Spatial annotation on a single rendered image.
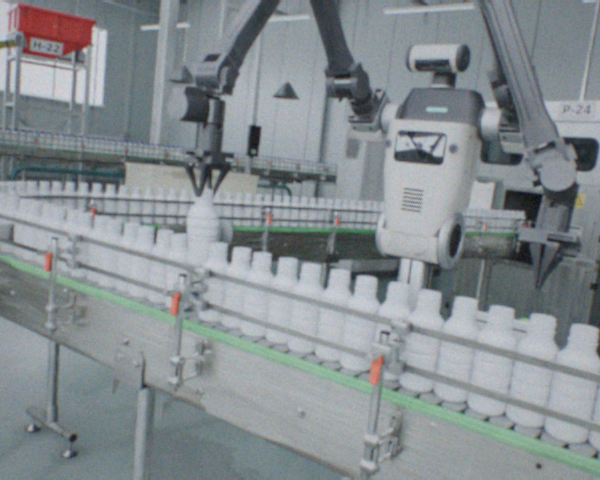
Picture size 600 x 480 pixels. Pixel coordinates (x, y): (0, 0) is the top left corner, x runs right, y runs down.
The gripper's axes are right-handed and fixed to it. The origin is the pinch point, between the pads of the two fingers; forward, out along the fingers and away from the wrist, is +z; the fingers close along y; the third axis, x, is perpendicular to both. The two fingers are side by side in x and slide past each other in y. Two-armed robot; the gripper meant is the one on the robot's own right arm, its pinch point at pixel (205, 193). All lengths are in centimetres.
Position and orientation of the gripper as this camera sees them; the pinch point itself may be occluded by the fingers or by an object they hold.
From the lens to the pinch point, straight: 127.7
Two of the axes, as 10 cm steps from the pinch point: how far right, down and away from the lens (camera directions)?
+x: 8.1, 1.7, -5.7
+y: -5.8, 0.6, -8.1
